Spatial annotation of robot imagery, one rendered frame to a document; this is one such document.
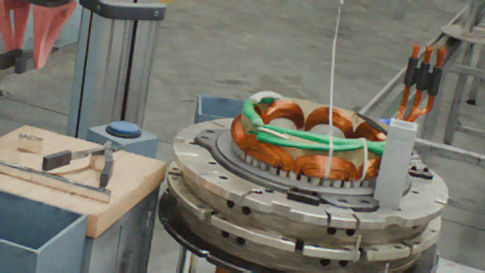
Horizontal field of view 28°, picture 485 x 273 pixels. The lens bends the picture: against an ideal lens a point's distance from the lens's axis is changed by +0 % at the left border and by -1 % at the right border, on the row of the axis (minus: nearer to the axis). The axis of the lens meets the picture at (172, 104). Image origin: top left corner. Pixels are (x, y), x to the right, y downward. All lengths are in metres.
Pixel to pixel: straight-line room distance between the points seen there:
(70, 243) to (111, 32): 0.58
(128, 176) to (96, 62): 0.43
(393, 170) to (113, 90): 0.59
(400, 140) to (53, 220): 0.36
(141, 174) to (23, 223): 0.16
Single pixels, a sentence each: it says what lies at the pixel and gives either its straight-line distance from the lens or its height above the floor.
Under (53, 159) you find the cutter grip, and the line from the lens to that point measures 1.04.
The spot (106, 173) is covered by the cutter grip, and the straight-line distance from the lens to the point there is 1.01.
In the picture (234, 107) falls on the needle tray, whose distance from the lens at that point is 1.47.
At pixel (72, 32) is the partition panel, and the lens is 5.56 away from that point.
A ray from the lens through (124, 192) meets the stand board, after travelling 1.05.
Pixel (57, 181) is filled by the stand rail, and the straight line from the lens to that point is 1.03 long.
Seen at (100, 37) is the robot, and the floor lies 1.12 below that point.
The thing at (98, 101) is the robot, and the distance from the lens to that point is 1.50.
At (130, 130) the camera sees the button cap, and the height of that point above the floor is 1.04.
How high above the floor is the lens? 1.45
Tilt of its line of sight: 16 degrees down
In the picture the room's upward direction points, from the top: 9 degrees clockwise
